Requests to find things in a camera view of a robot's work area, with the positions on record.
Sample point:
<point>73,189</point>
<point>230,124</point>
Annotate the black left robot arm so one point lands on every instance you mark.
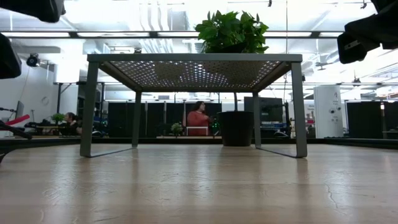
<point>31,7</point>

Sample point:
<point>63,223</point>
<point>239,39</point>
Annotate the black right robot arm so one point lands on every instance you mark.
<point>387,4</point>

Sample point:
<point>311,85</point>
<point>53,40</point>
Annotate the grey desk monitor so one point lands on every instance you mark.
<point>20,109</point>

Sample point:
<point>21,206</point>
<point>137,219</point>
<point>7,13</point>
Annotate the red flat object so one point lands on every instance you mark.
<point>18,119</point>

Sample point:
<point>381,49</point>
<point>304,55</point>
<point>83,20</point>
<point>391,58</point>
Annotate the white cylindrical column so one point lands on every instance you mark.
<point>323,112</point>

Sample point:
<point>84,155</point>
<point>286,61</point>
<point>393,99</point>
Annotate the black room divider panel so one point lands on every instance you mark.
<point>363,118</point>
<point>155,118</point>

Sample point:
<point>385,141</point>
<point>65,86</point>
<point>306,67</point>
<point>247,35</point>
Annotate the small green desk plant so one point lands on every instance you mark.
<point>58,117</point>

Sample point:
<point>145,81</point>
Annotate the person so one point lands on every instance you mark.
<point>71,119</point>
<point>197,121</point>

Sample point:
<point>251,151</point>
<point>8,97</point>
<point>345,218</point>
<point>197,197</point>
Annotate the black monitor screen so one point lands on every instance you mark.
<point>270,109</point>

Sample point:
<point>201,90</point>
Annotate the green leafy plant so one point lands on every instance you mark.
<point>227,28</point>

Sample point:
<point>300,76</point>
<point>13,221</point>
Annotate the black plant pot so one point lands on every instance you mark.
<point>235,127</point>

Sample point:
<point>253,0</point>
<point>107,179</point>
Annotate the grey perforated metal shelf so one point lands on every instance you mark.
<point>192,57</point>

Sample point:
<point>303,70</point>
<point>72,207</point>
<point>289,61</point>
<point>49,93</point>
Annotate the small pale green plant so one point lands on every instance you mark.
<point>176,128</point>

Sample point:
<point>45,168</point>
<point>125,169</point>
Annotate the black ceiling camera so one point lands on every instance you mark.
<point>32,61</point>

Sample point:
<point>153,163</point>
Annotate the black metal post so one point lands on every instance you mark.
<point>59,99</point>

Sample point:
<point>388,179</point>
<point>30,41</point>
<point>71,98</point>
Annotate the black diagonal frame strut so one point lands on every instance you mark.
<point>15,130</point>

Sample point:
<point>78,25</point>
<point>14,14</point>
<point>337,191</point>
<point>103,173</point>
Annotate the long ceiling light rail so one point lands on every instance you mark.
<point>154,34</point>

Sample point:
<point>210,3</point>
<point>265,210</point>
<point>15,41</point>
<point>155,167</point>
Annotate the small white frame table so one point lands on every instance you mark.
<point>197,127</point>

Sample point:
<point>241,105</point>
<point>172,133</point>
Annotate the black table frame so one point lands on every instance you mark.
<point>186,140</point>

